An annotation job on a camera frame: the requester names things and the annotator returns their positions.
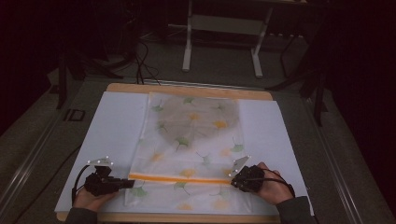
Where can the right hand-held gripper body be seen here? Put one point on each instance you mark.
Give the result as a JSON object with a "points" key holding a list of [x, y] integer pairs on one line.
{"points": [[249, 180]]}

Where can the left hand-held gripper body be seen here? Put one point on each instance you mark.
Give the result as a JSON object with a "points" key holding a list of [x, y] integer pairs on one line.
{"points": [[99, 183]]}

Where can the translucent leaf-print zip bag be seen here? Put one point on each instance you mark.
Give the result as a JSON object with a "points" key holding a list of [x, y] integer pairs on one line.
{"points": [[190, 161]]}

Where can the person's left hand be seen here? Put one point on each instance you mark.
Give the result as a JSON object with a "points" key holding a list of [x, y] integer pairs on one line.
{"points": [[91, 200]]}

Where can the person's right hand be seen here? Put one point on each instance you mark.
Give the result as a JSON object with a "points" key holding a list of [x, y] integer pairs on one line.
{"points": [[275, 189]]}

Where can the white table mat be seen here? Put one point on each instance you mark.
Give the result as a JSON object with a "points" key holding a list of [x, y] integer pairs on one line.
{"points": [[118, 130]]}

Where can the black metal stand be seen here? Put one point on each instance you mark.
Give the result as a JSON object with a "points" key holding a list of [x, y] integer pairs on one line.
{"points": [[311, 77], [77, 68]]}

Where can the black rectangular bracket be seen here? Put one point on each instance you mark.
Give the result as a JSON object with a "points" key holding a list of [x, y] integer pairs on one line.
{"points": [[74, 115]]}

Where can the white metal table frame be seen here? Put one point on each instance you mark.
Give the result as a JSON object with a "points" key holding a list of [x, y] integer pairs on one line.
{"points": [[224, 25]]}

